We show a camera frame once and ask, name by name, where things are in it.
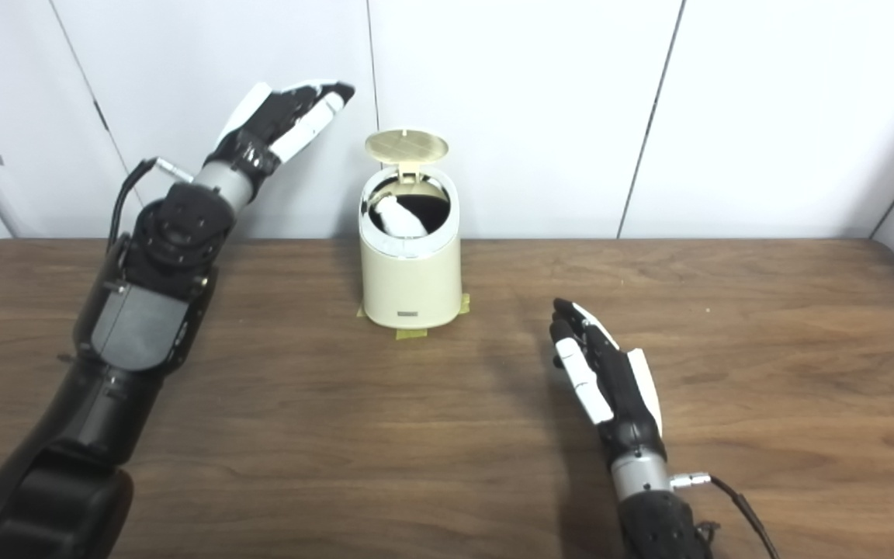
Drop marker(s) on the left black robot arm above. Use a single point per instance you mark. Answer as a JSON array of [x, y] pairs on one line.
[[136, 326]]

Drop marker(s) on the black wall panel hinge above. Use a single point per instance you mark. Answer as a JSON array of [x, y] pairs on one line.
[[100, 116]]

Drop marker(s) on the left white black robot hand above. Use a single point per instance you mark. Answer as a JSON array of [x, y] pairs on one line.
[[257, 144]]

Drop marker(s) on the long yellow masking tape piece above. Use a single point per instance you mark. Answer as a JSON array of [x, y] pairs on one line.
[[411, 335]]

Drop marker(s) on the cream-colored bin with lid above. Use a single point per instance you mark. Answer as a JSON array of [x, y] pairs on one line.
[[412, 279]]

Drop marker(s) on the small white plastic bottle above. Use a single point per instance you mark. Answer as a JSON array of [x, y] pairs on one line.
[[400, 219]]

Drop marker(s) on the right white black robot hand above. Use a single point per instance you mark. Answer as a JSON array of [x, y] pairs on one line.
[[629, 411]]

